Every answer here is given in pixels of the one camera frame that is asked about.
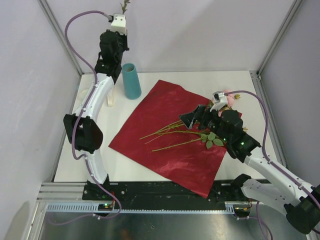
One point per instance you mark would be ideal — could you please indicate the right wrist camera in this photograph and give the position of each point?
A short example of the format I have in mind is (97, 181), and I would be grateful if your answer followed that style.
(219, 100)

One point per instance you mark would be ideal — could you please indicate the cream single rose stem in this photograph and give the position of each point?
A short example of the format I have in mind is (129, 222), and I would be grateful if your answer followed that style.
(124, 6)

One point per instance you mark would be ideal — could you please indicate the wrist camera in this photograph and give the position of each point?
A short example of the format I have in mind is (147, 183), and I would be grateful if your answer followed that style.
(119, 24)
(219, 100)

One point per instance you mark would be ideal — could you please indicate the pink artificial flower bunch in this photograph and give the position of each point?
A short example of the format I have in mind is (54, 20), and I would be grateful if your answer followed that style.
(206, 137)

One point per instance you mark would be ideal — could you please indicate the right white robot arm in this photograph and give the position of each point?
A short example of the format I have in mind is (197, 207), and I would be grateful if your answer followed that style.
(296, 199)

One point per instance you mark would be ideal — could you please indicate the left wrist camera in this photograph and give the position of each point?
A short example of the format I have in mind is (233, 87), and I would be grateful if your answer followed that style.
(119, 24)

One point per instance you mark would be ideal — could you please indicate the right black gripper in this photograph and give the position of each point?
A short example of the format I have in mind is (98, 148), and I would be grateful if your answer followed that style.
(190, 118)

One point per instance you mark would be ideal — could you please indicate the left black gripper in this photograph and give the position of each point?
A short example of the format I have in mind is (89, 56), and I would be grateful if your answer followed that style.
(124, 38)

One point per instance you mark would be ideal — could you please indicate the teal conical vase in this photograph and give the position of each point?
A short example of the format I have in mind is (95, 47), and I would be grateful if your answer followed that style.
(131, 83)

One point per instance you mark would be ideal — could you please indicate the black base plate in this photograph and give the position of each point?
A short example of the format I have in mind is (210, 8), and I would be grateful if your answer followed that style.
(170, 196)

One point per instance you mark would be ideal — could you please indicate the cream ribbon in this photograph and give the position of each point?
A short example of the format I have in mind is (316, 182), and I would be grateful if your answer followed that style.
(110, 98)

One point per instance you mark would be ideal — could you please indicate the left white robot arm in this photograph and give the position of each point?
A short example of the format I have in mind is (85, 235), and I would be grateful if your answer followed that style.
(81, 127)

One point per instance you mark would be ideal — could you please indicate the dark red wrapping paper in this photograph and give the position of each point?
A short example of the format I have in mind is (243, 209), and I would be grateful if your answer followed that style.
(192, 166)

